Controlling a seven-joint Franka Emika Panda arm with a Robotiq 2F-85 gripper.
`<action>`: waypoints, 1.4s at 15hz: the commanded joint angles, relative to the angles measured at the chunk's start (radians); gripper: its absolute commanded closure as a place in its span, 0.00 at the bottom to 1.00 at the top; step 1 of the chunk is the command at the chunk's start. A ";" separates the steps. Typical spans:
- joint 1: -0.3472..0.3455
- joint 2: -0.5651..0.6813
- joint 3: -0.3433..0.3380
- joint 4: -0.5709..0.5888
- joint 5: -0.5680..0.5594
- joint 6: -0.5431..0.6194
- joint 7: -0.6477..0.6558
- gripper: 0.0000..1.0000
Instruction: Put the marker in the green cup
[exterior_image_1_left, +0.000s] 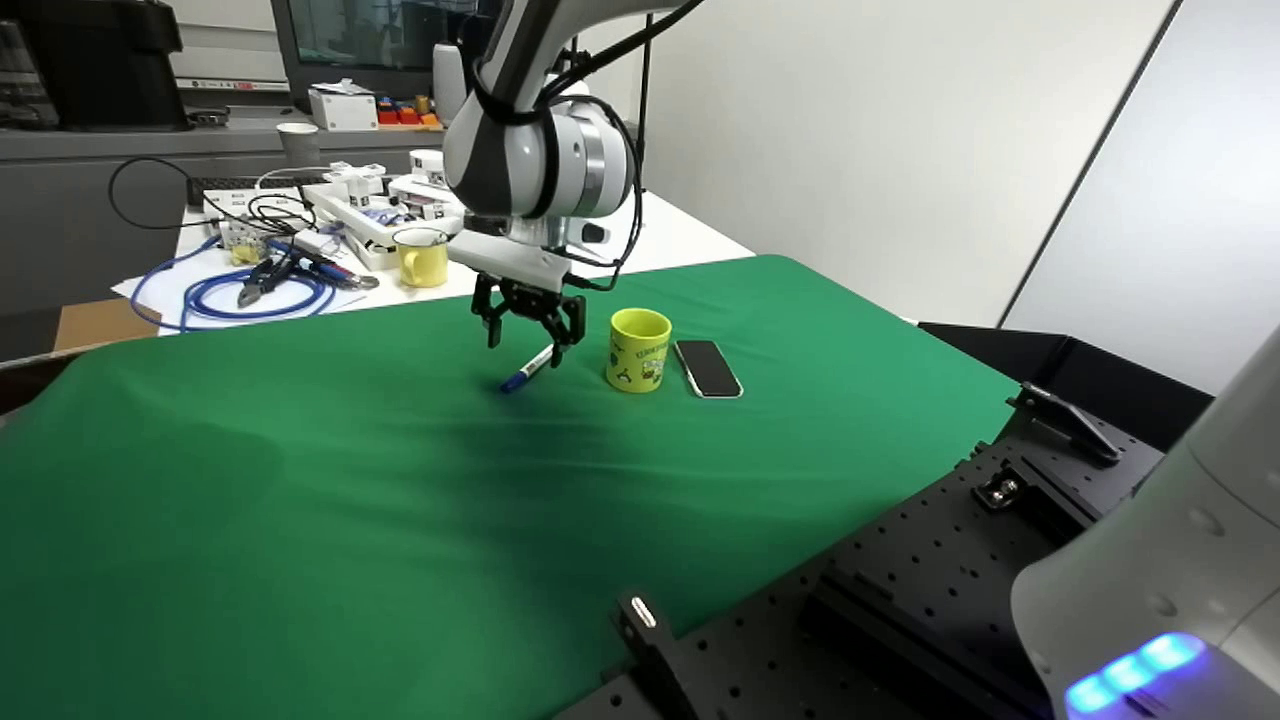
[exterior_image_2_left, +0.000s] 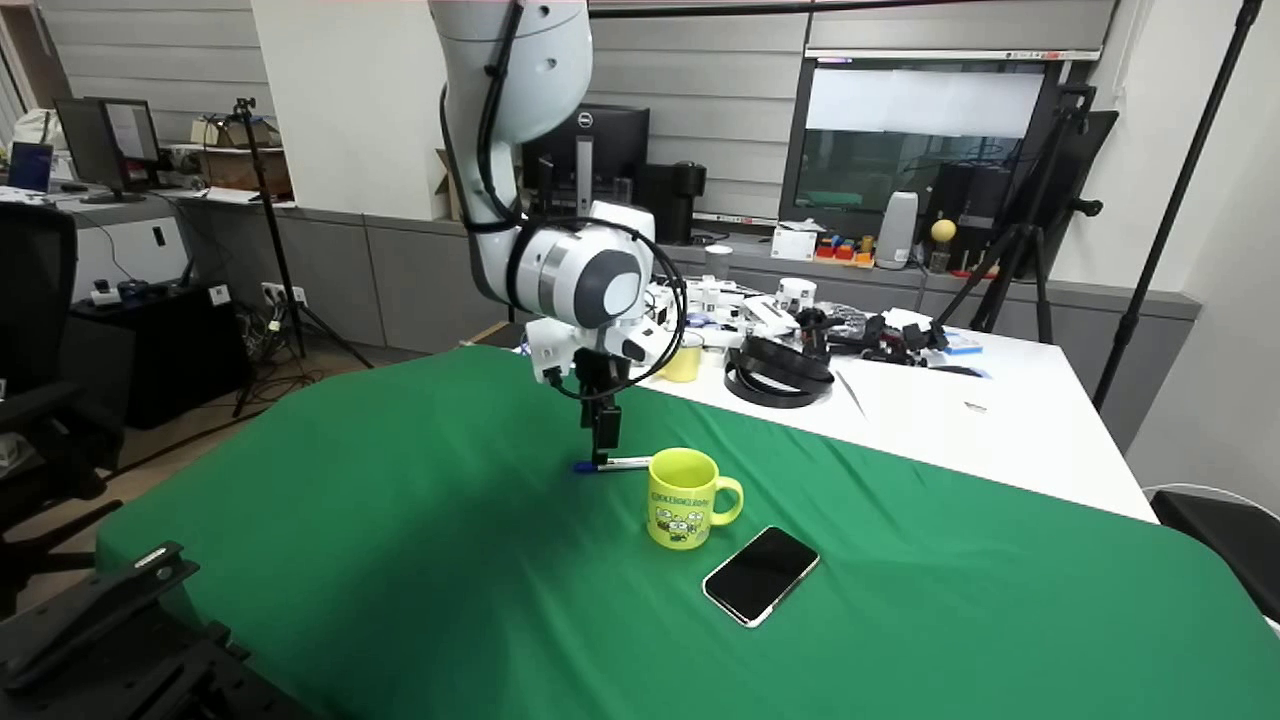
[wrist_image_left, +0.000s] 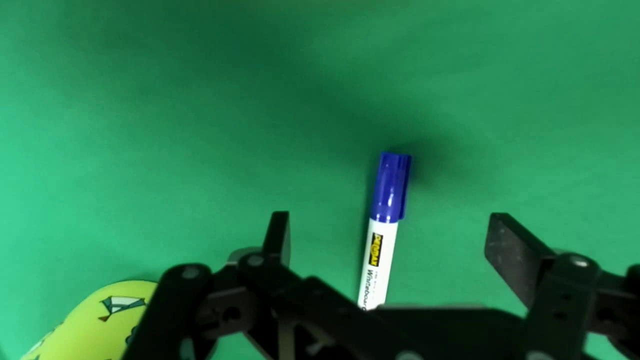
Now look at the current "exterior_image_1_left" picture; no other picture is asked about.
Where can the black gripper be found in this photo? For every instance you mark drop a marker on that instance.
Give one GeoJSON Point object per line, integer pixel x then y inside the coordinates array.
{"type": "Point", "coordinates": [532, 298]}

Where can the white marker blue cap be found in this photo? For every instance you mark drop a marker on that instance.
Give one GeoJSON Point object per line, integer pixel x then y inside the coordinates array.
{"type": "Point", "coordinates": [522, 375]}

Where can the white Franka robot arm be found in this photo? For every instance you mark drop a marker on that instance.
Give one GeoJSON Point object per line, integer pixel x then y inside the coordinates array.
{"type": "Point", "coordinates": [532, 147]}

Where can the small yellow cup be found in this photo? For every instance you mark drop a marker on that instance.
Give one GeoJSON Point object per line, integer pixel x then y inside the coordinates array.
{"type": "Point", "coordinates": [427, 266]}

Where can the small clear cup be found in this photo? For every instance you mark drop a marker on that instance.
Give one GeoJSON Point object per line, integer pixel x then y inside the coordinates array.
{"type": "Point", "coordinates": [241, 246]}

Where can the yellow-green printed mug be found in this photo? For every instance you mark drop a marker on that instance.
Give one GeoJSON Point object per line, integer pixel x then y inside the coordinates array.
{"type": "Point", "coordinates": [639, 353]}

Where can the black smartphone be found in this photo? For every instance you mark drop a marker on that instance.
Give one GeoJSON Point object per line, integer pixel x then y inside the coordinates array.
{"type": "Point", "coordinates": [708, 369]}

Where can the white parts bin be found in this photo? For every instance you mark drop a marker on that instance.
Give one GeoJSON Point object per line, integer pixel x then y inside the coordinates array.
{"type": "Point", "coordinates": [362, 214]}

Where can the red orange small items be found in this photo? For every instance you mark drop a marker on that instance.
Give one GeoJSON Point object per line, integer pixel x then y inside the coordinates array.
{"type": "Point", "coordinates": [405, 117]}

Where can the white cylindrical bottle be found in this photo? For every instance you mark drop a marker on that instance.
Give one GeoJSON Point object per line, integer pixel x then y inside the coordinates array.
{"type": "Point", "coordinates": [443, 80]}

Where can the black vertical pole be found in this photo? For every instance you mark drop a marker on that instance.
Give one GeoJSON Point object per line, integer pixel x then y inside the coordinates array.
{"type": "Point", "coordinates": [646, 80]}

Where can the green table cloth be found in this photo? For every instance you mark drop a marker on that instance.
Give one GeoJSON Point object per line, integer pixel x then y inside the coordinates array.
{"type": "Point", "coordinates": [335, 535]}

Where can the white bowl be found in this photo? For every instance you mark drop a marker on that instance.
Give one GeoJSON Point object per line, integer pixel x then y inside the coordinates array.
{"type": "Point", "coordinates": [298, 132]}

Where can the black clamp white label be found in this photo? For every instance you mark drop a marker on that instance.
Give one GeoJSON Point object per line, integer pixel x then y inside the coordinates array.
{"type": "Point", "coordinates": [646, 632]}

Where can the large dark monitor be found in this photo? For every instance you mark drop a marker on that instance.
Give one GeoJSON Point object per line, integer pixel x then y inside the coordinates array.
{"type": "Point", "coordinates": [373, 43]}

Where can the flat cardboard piece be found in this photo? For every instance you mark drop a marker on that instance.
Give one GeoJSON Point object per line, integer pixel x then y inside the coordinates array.
{"type": "Point", "coordinates": [103, 327]}

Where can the black perforated breadboard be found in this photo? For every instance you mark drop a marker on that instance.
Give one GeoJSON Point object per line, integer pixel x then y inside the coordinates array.
{"type": "Point", "coordinates": [922, 600]}

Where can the black office chair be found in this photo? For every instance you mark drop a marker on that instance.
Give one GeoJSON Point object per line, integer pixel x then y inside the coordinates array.
{"type": "Point", "coordinates": [95, 61]}

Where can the black flat clamp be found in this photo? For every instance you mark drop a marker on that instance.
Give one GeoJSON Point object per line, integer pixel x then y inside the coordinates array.
{"type": "Point", "coordinates": [1067, 422]}

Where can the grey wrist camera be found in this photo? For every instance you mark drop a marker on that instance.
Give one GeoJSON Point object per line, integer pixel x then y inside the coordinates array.
{"type": "Point", "coordinates": [507, 257]}

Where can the small black bracket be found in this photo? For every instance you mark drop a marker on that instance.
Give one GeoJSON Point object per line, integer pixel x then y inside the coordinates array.
{"type": "Point", "coordinates": [1003, 492]}

